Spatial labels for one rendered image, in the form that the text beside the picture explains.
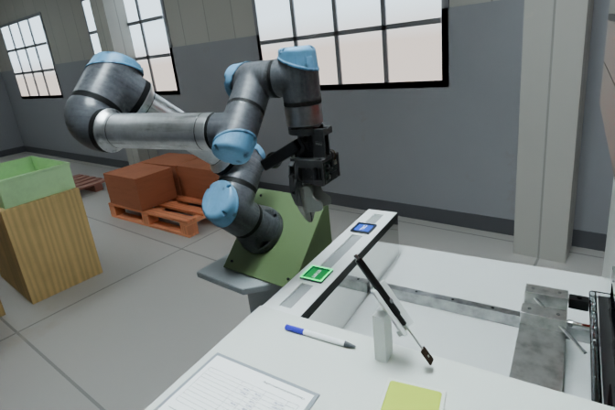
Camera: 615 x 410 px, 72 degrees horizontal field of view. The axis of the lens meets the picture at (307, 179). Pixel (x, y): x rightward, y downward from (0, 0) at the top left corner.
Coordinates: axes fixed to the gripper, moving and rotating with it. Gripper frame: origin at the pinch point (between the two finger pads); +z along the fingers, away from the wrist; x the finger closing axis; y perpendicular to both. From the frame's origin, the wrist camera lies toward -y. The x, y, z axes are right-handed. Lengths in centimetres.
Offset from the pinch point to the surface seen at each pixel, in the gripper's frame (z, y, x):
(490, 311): 26.0, 35.2, 16.9
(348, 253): 14.7, 2.8, 12.0
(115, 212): 105, -339, 158
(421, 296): 25.9, 19.4, 16.9
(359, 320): 28.6, 7.8, 5.5
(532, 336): 23, 44, 7
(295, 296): 15.0, 0.3, -8.5
